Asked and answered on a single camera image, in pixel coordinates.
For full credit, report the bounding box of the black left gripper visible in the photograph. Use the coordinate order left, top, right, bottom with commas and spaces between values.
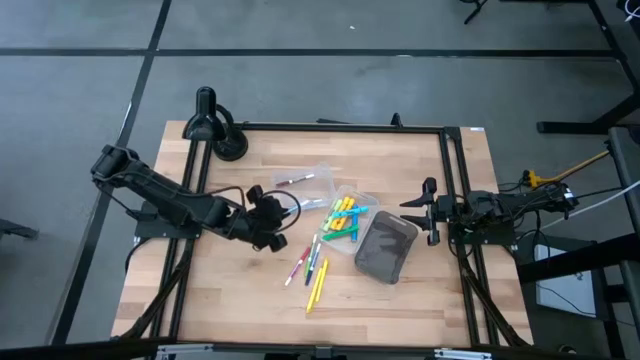
238, 184, 299, 253

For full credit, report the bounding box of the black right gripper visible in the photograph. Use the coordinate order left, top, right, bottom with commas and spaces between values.
399, 176, 459, 247

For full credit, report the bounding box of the blue thin marker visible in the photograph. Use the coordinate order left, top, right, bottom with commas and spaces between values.
287, 198, 325, 214

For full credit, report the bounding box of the brown thin marker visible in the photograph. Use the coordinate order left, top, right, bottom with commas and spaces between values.
275, 173, 316, 189

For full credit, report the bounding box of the light green highlighter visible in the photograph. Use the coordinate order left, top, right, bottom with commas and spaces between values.
319, 197, 344, 232

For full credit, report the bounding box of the green thin marker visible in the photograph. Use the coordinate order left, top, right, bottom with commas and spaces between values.
303, 233, 319, 277

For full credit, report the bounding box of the cyan highlighter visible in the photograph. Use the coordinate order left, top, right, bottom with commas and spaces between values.
329, 205, 370, 221

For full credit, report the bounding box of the clear plastic bin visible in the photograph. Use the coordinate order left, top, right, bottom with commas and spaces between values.
317, 182, 381, 257
270, 162, 337, 216

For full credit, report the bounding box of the dark grey container lid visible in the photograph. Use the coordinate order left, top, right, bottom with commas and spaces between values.
352, 209, 420, 286

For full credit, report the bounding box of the black desk lamp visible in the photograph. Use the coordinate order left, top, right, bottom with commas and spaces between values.
181, 85, 250, 163

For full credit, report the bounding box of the white box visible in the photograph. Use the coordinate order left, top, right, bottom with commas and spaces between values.
533, 243, 600, 320

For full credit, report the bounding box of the black table leg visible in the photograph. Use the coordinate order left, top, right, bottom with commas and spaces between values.
537, 92, 640, 136

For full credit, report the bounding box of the black stand leg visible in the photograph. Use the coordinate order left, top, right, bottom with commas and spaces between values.
458, 0, 490, 26

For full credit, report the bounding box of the black crossbeam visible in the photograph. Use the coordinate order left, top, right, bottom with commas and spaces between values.
0, 337, 640, 360

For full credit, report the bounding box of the black floor stand foot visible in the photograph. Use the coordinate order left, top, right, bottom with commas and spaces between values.
0, 217, 40, 242

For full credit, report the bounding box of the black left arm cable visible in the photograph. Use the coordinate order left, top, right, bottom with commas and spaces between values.
204, 185, 303, 234

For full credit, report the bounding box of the yellow power cord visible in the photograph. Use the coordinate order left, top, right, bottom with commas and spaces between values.
522, 149, 612, 190

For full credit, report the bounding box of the silver metal bracket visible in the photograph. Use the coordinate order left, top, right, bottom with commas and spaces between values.
156, 342, 215, 360
432, 347, 494, 360

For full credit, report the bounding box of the black desk frame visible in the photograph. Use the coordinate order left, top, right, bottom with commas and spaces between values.
514, 124, 640, 360

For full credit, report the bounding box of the white cable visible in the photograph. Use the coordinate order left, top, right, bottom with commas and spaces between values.
539, 178, 640, 231

